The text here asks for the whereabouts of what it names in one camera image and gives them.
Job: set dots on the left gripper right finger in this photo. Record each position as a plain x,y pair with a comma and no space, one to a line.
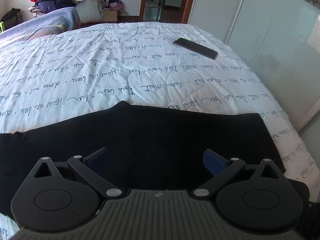
223,171

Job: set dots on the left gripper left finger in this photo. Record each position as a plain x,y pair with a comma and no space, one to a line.
89,169

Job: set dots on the black pants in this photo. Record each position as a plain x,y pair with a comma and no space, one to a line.
149,148

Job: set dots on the white script-print quilt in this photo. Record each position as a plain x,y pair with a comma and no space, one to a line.
54,78

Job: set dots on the black smartphone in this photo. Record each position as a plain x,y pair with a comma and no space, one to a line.
197,48

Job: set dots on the blue knitted blanket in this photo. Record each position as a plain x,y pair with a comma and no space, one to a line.
55,22

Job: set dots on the frosted glass wardrobe door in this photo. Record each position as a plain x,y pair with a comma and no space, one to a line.
278,40

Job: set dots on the grey bundle bag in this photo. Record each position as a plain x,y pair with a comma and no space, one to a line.
90,11

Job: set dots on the purple cloth bag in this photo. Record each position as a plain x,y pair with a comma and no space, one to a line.
116,6

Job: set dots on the black bag by wall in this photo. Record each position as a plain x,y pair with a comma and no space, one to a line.
12,18

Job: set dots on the wooden door frame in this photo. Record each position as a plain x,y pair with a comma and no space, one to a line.
167,11

